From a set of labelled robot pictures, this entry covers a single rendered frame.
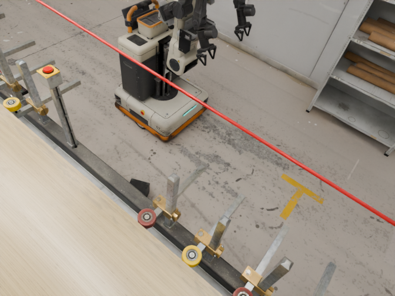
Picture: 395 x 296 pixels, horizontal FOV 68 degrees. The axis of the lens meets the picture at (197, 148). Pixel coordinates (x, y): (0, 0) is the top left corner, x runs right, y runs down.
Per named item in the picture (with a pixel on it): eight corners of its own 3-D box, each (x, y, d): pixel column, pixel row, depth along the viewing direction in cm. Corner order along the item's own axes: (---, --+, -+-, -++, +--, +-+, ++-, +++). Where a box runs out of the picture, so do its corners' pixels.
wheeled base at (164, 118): (113, 108, 284) (110, 88, 264) (158, 78, 318) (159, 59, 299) (165, 145, 263) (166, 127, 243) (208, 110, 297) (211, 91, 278)
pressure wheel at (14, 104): (12, 111, 168) (4, 96, 159) (27, 111, 170) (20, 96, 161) (9, 121, 163) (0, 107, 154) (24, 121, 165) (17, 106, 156)
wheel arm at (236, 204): (238, 196, 149) (240, 192, 146) (244, 200, 148) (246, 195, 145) (183, 263, 126) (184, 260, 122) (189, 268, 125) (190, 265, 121)
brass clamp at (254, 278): (245, 267, 128) (248, 263, 124) (272, 289, 124) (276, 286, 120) (238, 279, 125) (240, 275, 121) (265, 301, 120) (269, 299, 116)
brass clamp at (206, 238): (200, 231, 136) (201, 226, 132) (224, 250, 131) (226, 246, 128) (192, 241, 132) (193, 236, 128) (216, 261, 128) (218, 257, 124)
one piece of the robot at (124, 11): (126, 41, 234) (116, 12, 221) (157, 26, 253) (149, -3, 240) (135, 41, 227) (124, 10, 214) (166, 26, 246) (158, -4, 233)
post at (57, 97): (73, 140, 173) (53, 78, 138) (79, 144, 171) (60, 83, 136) (67, 144, 170) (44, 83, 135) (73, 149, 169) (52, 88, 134)
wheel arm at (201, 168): (200, 167, 157) (201, 162, 153) (205, 171, 156) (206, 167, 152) (141, 226, 133) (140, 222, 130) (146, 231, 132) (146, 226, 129)
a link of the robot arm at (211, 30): (200, 15, 175) (191, 20, 170) (216, 13, 168) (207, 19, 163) (205, 35, 182) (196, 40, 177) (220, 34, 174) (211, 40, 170)
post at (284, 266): (249, 289, 136) (285, 255, 99) (255, 295, 135) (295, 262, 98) (245, 296, 134) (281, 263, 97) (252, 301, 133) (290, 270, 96)
